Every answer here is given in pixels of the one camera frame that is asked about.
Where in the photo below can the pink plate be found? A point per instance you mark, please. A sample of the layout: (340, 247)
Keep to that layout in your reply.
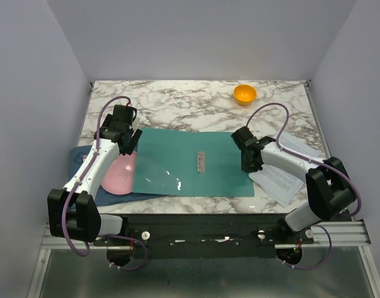
(120, 175)

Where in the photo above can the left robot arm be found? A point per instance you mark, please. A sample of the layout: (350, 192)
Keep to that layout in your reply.
(72, 210)

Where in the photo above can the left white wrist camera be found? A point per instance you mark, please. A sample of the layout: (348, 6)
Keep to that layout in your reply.
(138, 115)

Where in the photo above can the aluminium rail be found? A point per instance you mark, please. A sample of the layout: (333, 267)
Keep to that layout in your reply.
(343, 234)

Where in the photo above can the teal folder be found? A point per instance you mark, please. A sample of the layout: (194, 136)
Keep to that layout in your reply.
(190, 164)

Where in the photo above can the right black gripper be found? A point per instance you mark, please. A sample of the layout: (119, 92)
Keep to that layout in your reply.
(246, 167)

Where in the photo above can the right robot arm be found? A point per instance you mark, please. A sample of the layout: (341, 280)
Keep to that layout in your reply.
(329, 189)

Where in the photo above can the orange bowl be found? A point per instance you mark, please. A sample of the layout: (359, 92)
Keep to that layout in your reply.
(244, 94)

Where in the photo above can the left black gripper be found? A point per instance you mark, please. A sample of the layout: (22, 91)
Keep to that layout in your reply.
(133, 140)

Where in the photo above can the black mounting base bar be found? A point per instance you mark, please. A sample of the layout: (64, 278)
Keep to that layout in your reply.
(205, 235)

